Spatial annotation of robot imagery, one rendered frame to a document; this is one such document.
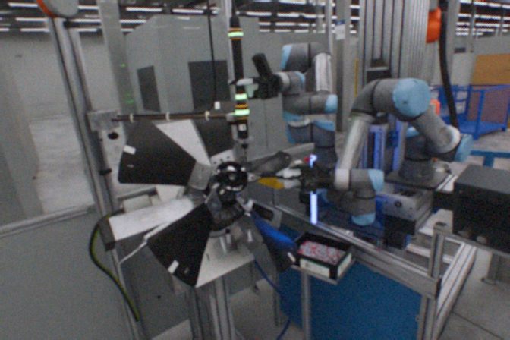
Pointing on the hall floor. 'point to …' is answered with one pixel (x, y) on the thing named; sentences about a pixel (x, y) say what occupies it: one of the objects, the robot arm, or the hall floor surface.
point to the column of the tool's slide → (106, 204)
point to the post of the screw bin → (306, 305)
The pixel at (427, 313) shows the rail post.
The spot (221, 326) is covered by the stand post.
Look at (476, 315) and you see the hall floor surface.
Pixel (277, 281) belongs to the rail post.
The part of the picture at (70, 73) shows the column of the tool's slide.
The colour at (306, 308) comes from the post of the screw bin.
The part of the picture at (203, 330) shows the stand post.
